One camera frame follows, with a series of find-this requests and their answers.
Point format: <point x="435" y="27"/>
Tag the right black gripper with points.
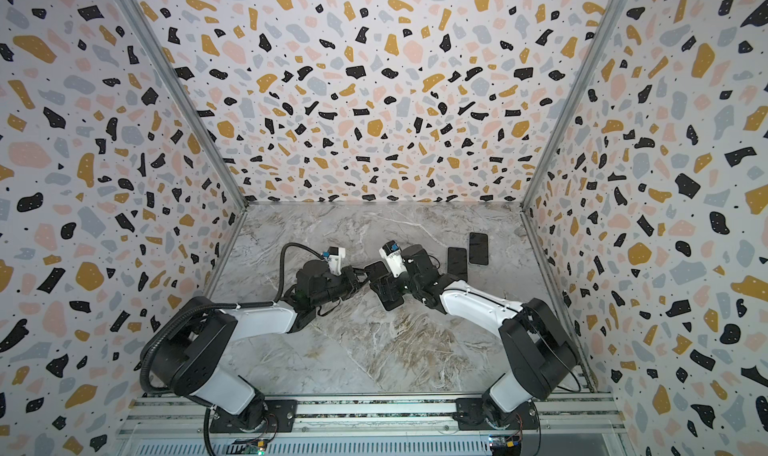
<point x="395" y="285"/>

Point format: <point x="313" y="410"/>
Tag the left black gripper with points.
<point x="349" y="280"/>

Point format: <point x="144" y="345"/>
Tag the purple phone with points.
<point x="386" y="286"/>

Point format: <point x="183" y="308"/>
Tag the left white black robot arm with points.
<point x="184" y="357"/>

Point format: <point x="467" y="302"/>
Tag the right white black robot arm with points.
<point x="540" y="353"/>

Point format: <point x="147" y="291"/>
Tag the middle black phone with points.
<point x="457" y="263"/>

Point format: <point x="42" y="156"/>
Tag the black phone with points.
<point x="457" y="263"/>
<point x="478" y="249"/>

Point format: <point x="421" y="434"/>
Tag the far right black phone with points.
<point x="478" y="249"/>

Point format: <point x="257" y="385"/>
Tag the green circuit board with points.
<point x="250" y="447"/>

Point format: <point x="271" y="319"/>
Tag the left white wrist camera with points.
<point x="335" y="257"/>

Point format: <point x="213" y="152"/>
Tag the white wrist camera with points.
<point x="335" y="257"/>
<point x="391" y="253"/>

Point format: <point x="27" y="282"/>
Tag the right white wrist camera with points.
<point x="391" y="253"/>

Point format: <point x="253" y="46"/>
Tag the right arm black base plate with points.
<point x="482" y="413"/>

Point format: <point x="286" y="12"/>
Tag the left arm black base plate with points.
<point x="260" y="417"/>

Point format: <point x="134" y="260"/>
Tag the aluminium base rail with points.
<point x="382" y="424"/>

